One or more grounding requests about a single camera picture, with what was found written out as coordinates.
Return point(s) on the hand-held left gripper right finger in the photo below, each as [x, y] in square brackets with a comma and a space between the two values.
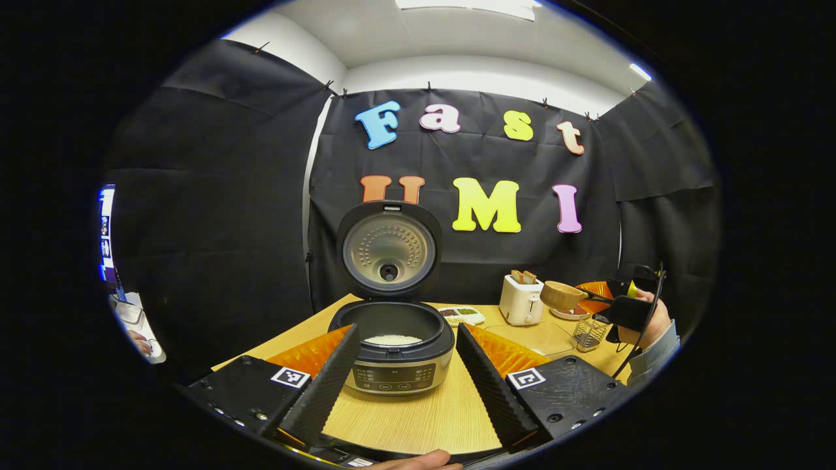
[493, 391]

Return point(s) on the small white plate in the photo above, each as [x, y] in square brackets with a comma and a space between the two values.
[563, 315]

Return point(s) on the white toaster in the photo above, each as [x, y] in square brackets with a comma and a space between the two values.
[519, 303]

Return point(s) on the dark grey rice cooker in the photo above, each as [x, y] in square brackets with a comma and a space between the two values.
[392, 372]

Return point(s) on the small ceiling light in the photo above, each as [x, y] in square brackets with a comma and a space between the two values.
[640, 72]

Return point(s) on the black backdrop cloth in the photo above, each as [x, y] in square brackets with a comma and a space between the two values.
[215, 215]

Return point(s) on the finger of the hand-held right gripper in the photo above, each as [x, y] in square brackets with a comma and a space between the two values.
[597, 292]
[630, 314]

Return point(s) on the large ceiling light panel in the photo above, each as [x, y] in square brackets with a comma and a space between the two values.
[470, 8]

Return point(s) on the computer monitor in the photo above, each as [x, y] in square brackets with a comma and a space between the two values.
[106, 235]

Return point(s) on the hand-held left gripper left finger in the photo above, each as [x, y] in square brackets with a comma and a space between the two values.
[323, 391]

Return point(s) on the white divided bean dish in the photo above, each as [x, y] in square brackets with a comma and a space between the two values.
[460, 314]

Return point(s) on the clear rice container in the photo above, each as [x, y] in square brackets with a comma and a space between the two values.
[529, 336]

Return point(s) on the white rice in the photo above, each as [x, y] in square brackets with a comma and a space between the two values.
[393, 340]

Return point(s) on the white side desk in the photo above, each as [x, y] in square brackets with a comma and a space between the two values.
[140, 326]

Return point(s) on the wooden spoon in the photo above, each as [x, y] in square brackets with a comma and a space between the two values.
[562, 295]

